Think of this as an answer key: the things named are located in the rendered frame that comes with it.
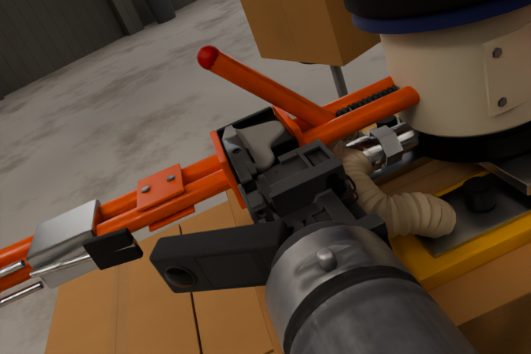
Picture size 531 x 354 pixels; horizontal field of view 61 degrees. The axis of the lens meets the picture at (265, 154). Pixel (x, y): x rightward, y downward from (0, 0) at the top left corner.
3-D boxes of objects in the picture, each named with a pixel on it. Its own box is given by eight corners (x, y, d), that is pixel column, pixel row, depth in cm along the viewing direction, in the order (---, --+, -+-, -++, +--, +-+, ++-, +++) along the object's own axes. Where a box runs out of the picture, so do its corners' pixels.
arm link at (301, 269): (309, 404, 28) (256, 303, 24) (286, 344, 32) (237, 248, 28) (435, 340, 29) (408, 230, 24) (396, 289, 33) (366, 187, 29)
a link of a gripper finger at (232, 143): (249, 156, 44) (281, 220, 38) (232, 163, 44) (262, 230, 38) (235, 122, 41) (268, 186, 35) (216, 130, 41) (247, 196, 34)
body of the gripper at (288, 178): (337, 199, 43) (403, 281, 33) (255, 238, 43) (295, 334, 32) (314, 132, 40) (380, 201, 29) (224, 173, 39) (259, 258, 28)
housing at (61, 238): (118, 226, 51) (97, 195, 49) (114, 263, 45) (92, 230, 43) (60, 252, 51) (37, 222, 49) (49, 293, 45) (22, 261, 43)
